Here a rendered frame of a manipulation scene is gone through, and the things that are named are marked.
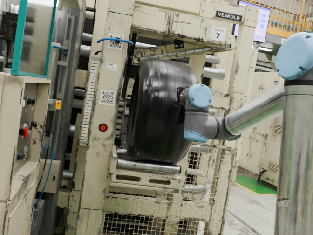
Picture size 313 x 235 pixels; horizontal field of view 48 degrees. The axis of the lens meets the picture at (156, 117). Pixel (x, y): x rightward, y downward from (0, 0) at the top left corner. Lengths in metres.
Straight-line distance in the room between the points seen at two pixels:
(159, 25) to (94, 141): 0.80
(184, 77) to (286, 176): 0.98
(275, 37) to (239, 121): 7.74
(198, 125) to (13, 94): 0.65
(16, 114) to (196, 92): 0.63
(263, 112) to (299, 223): 0.43
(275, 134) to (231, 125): 4.95
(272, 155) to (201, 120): 4.99
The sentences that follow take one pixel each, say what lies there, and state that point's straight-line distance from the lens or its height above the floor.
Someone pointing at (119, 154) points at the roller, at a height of 0.89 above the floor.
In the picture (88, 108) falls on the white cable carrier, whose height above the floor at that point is 1.15.
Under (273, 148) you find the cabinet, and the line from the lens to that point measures 6.27.
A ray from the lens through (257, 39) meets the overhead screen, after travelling 5.82.
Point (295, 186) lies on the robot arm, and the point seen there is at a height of 1.12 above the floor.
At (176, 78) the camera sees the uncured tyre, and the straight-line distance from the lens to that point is 1.74.
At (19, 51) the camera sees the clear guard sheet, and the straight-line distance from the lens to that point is 1.08.
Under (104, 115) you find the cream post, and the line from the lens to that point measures 1.84.
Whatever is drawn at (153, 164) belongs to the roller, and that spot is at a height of 0.92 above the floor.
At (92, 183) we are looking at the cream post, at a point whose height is 0.76.
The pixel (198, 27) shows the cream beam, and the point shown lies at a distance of 2.20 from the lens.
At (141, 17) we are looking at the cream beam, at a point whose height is 1.71.
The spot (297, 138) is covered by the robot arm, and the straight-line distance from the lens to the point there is 0.88.
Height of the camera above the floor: 1.28
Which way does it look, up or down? 4 degrees down
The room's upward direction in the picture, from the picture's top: 9 degrees clockwise
